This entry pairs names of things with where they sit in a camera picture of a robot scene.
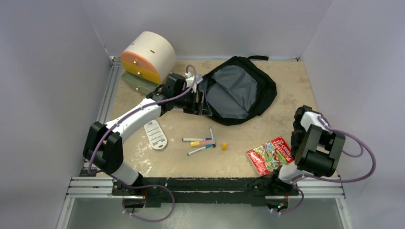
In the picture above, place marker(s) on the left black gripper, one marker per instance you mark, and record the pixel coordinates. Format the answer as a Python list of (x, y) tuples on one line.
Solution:
[(204, 109)]

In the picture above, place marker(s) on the black student backpack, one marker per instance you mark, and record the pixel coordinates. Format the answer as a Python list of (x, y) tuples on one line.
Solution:
[(237, 91)]

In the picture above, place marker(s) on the red colourful booklet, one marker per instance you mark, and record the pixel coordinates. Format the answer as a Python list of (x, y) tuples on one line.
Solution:
[(270, 156)]

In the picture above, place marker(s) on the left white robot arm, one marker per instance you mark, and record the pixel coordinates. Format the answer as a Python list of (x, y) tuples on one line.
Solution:
[(104, 143)]

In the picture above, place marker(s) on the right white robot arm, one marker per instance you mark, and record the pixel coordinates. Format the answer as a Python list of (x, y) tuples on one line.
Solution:
[(316, 150)]

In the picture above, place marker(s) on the white marker blue cap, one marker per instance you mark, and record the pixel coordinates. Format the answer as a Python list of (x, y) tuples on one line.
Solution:
[(194, 139)]

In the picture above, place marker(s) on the white marker lying lower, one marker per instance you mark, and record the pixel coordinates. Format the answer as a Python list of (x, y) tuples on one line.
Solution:
[(198, 150)]

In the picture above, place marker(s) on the white oval label card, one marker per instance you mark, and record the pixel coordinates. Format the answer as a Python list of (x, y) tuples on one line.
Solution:
[(155, 135)]

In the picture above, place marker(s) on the cream round drawer cabinet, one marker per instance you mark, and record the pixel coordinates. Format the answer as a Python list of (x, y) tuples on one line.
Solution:
[(147, 62)]

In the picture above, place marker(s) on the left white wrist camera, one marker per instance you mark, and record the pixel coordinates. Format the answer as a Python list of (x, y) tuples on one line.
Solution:
[(191, 82)]

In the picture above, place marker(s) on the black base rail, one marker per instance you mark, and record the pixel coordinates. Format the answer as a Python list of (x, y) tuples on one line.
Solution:
[(257, 192)]

